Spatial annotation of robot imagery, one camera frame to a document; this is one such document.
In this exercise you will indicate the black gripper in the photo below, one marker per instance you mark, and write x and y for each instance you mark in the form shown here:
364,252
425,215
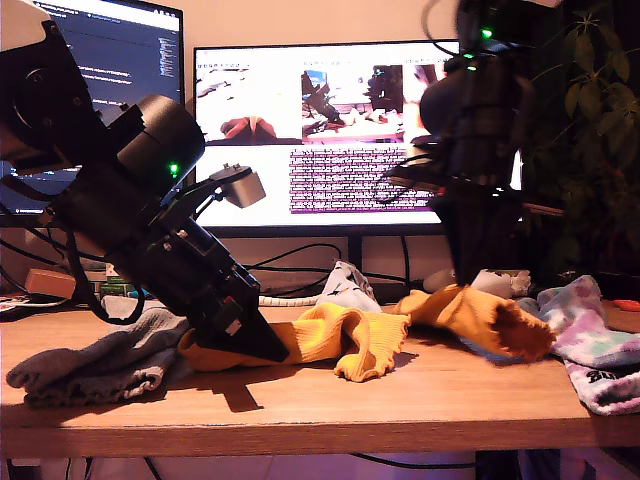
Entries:
200,270

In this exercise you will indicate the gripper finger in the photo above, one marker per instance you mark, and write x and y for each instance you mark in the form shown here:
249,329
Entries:
457,235
492,225

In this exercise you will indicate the mustard frilled sock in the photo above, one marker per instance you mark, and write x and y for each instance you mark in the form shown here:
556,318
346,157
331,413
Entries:
480,315

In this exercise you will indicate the bright yellow frilled sock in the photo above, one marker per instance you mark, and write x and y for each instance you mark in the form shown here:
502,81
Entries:
350,340

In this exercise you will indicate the pale toucan print sock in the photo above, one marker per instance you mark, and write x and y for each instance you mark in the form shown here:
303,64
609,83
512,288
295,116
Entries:
345,290

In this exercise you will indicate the pastel tie-dye sock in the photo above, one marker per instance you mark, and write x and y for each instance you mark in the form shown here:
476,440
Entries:
610,390
570,310

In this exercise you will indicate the grey frilled-cuff sock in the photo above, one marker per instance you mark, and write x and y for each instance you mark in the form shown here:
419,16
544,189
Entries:
125,387
100,350

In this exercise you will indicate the bright white computer monitor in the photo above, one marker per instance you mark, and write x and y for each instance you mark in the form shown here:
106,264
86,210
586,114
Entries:
325,220

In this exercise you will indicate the small green box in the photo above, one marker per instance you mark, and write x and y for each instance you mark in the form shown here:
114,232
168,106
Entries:
112,289

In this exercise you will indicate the green leafy house plant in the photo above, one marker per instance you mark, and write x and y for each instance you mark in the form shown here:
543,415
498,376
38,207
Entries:
600,100

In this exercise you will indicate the small brown wooden box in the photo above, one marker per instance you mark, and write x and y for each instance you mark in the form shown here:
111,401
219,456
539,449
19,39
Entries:
50,285

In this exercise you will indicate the black table leg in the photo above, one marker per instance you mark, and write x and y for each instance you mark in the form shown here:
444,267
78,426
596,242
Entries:
495,467

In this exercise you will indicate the dark code computer monitor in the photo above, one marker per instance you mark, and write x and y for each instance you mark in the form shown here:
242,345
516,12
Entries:
140,60

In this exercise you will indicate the arm camera box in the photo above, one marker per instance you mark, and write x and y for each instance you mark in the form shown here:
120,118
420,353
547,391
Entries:
542,2
245,189

